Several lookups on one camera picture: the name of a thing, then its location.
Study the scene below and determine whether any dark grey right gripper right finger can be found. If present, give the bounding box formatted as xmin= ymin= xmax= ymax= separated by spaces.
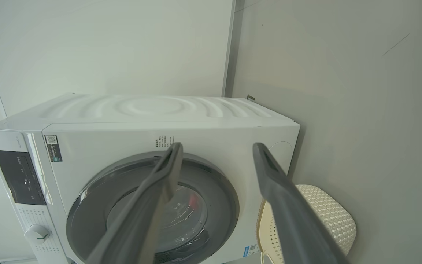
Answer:
xmin=252 ymin=142 xmax=350 ymax=264

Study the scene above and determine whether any white washing machine dial knob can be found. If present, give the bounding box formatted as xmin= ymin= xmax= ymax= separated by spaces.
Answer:
xmin=24 ymin=224 xmax=50 ymax=245

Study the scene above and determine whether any white front-load washing machine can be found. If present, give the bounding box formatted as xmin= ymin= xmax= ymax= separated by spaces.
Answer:
xmin=0 ymin=93 xmax=301 ymax=264

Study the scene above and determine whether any round white filter cover flap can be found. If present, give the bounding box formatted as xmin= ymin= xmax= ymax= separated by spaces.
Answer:
xmin=270 ymin=141 xmax=293 ymax=173

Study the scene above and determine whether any black washing machine display panel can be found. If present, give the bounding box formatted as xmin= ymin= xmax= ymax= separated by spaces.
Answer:
xmin=0 ymin=150 xmax=47 ymax=206

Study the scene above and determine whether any round glass washing machine door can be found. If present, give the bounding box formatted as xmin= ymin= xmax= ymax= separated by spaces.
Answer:
xmin=66 ymin=151 xmax=240 ymax=264

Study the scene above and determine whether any black QR code sticker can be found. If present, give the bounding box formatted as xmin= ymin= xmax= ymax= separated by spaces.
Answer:
xmin=44 ymin=135 xmax=63 ymax=162

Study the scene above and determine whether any cream perforated laundry basket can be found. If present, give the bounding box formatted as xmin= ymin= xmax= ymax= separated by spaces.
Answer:
xmin=256 ymin=184 xmax=357 ymax=264

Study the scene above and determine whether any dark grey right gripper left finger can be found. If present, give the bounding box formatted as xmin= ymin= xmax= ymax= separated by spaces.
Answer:
xmin=86 ymin=142 xmax=184 ymax=264

